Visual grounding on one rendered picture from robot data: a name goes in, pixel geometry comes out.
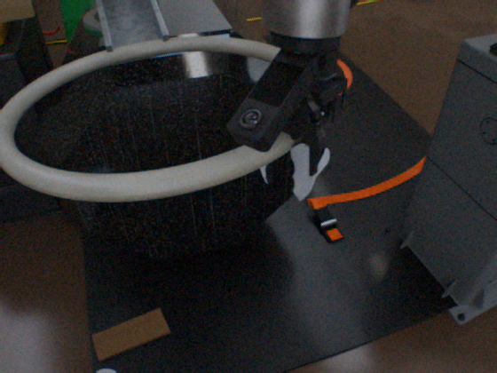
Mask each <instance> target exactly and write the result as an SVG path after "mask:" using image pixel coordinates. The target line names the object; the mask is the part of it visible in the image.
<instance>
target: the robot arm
mask: <svg viewBox="0 0 497 373"><path fill-rule="evenodd" d="M360 1H362V0H262V17H261V24H262V25H263V26H264V27H265V28H266V29H267V30H268V31H269V32H270V42H271V43H272V44H273V45H274V46H276V47H278V48H280V51H279V52H278V54H277V55H276V57H275V58H274V59H273V60H272V62H271V63H270V65H269V66H268V68H267V69H266V70H265V71H264V72H263V74H262V75H261V77H260V78H259V80H258V81H257V82H256V83H255V85H254V86H253V88H252V89H251V91H250V92H249V94H248V96H247V98H246V99H245V100H244V101H243V103H242V104H241V106H240V107H239V109H238V110H237V112H236V113H235V115H234V116H233V118H232V120H231V121H230V122H229V123H228V124H227V125H226V128H227V130H228V131H229V133H230V134H231V135H232V137H233V138H234V140H235V141H236V142H237V143H238V144H242V145H245V146H247V147H251V148H253V149H255V150H257V151H260V152H268V151H269V150H270V149H271V148H272V147H273V145H274V144H275V142H276V141H275V140H276V139H277V138H278V137H279V135H280V133H281V132H284V133H286V134H287V135H289V136H290V138H291V139H292V140H296V139H298V138H300V137H301V140H300V142H299V143H297V144H296V145H295V146H293V147H292V148H291V158H292V160H293V162H294V164H295V169H296V170H295V173H294V176H293V177H294V181H295V188H294V191H293V193H294V194H295V196H296V198H297V199H298V201H300V202H301V201H302V200H303V199H304V198H305V197H306V196H307V195H308V194H309V193H310V191H311V189H312V185H313V184H314V181H315V179H316V177H317V176H318V175H319V173H320V172H321V171H322V170H323V168H324V167H325V166H326V165H327V163H328V160H329V156H330V153H329V150H328V149H327V148H326V144H327V135H326V133H325V132H324V130H323V128H322V127H321V125H322V124H324V123H326V122H327V120H328V119H329V114H330V111H332V110H333V114H332V120H331V123H335V122H336V121H337V120H339V119H340V118H342V117H343V109H344V103H345V98H346V94H347V91H346V89H347V83H348V79H347V78H344V77H341V76H339V75H337V73H336V67H337V61H338V55H339V45H340V40H341V35H342V34H343V33H345V32H346V30H347V28H348V19H349V13H350V9H351V8H353V7H354V6H355V5H357V3H358V2H360ZM335 80H340V81H339V82H338V83H336V82H335ZM341 92H342V93H343V96H342V102H341V107H340V109H339V110H338V111H336V109H337V99H338V94H340V93H341ZM333 99H334V100H335V102H333V101H332V100H333ZM273 163H274V162H272V163H269V164H268V165H266V166H264V167H263V168H260V171H261V172H262V173H263V176H264V180H265V182H266V183H267V184H269V185H270V184H271V183H272V177H273V173H274V170H273Z"/></svg>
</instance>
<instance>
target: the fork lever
mask: <svg viewBox="0 0 497 373"><path fill-rule="evenodd" d="M96 3H97V8H98V12H99V19H100V23H101V28H102V31H103V37H104V41H105V43H106V51H107V52H113V48H115V47H120V46H124V45H128V44H137V43H139V42H144V41H150V40H159V39H162V41H163V42H166V41H169V34H168V32H167V28H166V25H165V24H164V21H163V19H162V15H161V13H160V10H159V8H158V4H157V3H156V0H96ZM164 55H170V54H159V55H153V56H145V57H143V58H141V59H135V60H142V59H148V58H152V57H158V56H164ZM135 60H127V61H123V62H120V63H115V64H112V65H110V66H113V65H118V64H122V63H128V62H133V61H135Z"/></svg>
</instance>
